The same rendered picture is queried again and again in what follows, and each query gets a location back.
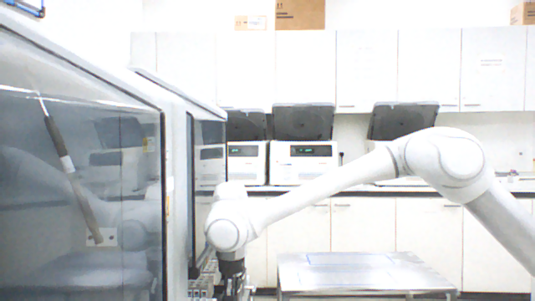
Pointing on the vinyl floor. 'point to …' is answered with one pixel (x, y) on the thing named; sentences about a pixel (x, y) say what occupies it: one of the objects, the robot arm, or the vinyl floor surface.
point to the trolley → (358, 274)
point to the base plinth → (420, 295)
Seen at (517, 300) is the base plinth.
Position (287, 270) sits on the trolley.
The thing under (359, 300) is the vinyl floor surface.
